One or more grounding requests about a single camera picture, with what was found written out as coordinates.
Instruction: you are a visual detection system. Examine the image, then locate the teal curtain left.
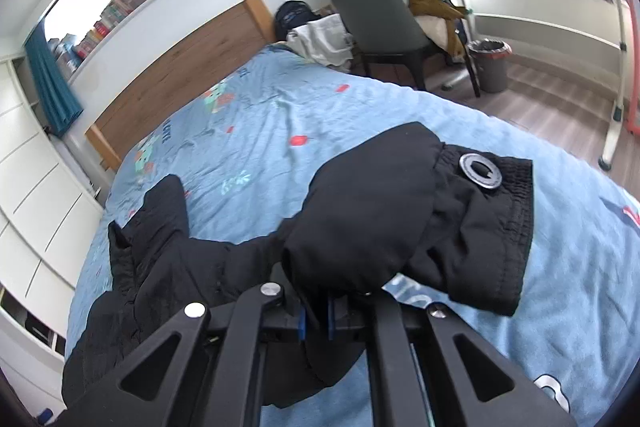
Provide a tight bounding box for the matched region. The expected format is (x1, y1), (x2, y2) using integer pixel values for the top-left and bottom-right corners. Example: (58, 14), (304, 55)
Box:
(24, 20), (82, 138)

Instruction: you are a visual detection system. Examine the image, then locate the blue dinosaur print bed sheet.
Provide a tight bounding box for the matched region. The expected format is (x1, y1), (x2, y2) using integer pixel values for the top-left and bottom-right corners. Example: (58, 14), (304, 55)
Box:
(64, 43), (640, 427)

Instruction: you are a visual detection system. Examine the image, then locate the black puffer coat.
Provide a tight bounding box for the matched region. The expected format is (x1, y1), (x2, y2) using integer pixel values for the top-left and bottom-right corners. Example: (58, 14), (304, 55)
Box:
(62, 122), (534, 404)

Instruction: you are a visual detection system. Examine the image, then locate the black backpack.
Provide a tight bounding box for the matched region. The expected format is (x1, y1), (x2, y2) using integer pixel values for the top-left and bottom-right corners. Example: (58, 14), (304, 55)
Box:
(273, 0), (320, 41)

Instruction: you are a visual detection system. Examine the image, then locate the grey waste bin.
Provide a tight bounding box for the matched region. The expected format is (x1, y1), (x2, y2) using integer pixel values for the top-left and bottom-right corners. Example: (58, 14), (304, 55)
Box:
(468, 39), (512, 93)

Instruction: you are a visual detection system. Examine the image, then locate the yellow brown garment on chair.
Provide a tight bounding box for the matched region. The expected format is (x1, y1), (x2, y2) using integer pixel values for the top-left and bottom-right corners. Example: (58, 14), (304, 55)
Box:
(408, 0), (468, 57)

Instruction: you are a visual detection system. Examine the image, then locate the white wardrobe with drawers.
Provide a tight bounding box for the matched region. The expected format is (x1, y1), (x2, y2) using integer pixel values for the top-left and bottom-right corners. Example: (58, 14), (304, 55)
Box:
(1, 61), (102, 355)

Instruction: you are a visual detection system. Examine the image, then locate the white cloth bag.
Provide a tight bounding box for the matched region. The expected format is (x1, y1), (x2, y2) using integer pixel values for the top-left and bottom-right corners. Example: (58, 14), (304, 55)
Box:
(286, 14), (355, 72)

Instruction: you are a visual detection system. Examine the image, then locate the grey desk chair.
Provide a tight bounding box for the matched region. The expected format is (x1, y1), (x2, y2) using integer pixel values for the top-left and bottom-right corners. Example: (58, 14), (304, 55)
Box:
(331, 0), (480, 96)

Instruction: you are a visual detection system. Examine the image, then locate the wooden headboard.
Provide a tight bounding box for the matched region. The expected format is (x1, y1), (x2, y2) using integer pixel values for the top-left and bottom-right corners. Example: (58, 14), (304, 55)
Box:
(85, 0), (276, 171)

